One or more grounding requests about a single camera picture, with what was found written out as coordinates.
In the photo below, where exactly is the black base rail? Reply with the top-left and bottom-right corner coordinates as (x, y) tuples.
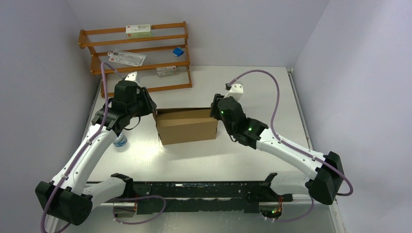
(102, 172), (293, 216)

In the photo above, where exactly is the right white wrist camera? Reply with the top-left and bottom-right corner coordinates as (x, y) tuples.
(224, 82), (244, 101)

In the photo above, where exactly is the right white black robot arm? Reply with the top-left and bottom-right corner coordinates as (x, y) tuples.
(210, 94), (344, 205)

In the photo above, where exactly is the clear plastic package red label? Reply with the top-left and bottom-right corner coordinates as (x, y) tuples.
(107, 50), (146, 67)

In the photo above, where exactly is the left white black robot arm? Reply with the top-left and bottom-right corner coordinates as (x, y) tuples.
(35, 80), (156, 226)

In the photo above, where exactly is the brown cardboard box sheet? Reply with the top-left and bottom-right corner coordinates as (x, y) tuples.
(153, 108), (218, 145)

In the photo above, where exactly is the orange wooden shelf rack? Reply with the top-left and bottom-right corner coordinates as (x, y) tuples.
(78, 21), (192, 92)

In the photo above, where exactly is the small white box lower shelf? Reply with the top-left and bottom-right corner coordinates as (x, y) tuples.
(156, 66), (179, 77)

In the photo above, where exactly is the blue white patterned round tape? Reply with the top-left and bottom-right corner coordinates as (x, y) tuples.
(113, 134), (127, 147)

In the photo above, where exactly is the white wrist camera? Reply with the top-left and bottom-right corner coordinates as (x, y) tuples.
(224, 82), (244, 101)
(124, 71), (140, 84)

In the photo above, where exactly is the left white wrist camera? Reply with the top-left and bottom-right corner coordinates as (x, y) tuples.
(124, 71), (140, 84)

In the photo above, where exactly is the white green box top shelf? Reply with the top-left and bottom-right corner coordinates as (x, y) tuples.
(125, 24), (152, 39)

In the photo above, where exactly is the small blue box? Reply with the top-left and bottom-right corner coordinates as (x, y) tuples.
(172, 47), (185, 57)

